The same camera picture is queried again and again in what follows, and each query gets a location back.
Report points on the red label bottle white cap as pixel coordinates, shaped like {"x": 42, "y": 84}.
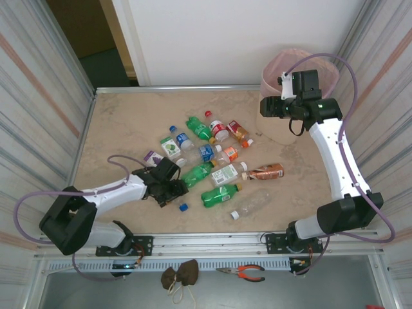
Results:
{"x": 219, "y": 128}

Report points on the clear bottle white cap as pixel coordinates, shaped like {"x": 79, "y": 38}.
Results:
{"x": 252, "y": 202}

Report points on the white-green-label bottle white cap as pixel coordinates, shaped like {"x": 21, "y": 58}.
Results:
{"x": 225, "y": 174}

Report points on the amber juice bottle red label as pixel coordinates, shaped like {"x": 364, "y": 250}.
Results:
{"x": 236, "y": 128}

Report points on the red object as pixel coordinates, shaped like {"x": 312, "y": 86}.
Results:
{"x": 375, "y": 307}

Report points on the orange-label bottle orange cap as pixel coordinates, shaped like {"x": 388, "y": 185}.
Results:
{"x": 230, "y": 154}

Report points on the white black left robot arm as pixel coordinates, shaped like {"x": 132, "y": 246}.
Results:
{"x": 112, "y": 193}

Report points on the large brown cloth bag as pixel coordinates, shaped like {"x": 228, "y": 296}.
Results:
{"x": 190, "y": 272}

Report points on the blue-label bottle white cap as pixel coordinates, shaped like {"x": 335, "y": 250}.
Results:
{"x": 206, "y": 153}

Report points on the black controller board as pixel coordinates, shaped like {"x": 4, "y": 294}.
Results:
{"x": 297, "y": 264}
{"x": 122, "y": 268}

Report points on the long aluminium mounting rail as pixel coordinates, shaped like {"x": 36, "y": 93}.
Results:
{"x": 209, "y": 243}

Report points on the brown wooden door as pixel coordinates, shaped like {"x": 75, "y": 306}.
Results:
{"x": 80, "y": 25}

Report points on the small brown cloth bag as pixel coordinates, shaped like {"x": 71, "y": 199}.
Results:
{"x": 169, "y": 278}

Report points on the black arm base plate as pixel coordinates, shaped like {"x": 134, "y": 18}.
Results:
{"x": 145, "y": 244}
{"x": 273, "y": 244}

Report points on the purple-label square bottle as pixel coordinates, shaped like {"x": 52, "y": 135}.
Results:
{"x": 153, "y": 157}

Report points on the copper brown bottle beige cap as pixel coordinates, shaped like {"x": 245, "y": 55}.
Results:
{"x": 267, "y": 172}

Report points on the tan door frame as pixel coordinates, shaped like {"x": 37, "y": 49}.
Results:
{"x": 118, "y": 35}

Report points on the pink beige plastic bin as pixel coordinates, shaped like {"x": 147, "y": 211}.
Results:
{"x": 273, "y": 128}

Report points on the aluminium side rail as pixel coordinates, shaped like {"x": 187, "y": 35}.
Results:
{"x": 74, "y": 170}

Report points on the lime-label square bottle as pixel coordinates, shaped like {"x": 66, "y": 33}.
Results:
{"x": 170, "y": 148}

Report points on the green bottle yellow cap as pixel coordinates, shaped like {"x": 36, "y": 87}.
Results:
{"x": 196, "y": 174}
{"x": 199, "y": 128}
{"x": 219, "y": 195}

